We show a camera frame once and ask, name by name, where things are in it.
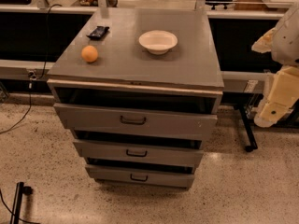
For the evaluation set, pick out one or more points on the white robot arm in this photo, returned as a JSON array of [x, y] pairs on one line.
[[286, 45]]

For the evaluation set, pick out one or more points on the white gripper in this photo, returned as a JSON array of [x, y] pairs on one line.
[[288, 44]]

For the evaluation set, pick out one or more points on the grey top drawer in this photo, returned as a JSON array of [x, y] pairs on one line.
[[136, 121]]

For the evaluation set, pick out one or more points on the white bowl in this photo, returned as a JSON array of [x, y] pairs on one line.
[[158, 42]]

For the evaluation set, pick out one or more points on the grey bottom drawer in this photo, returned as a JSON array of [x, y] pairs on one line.
[[144, 177]]

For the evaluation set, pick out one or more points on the orange fruit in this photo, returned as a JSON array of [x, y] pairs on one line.
[[89, 54]]

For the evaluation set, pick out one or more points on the grey drawer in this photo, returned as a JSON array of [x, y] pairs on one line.
[[113, 151], [136, 121], [144, 177]]

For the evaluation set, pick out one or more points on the grey drawer cabinet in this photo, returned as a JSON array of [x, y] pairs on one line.
[[187, 79]]

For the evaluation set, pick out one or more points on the black stand leg right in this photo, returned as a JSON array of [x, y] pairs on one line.
[[252, 142]]

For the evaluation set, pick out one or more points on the dark snack bar wrapper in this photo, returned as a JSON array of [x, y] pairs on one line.
[[98, 33]]

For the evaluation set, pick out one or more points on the black stand bottom left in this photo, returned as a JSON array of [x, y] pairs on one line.
[[15, 211]]

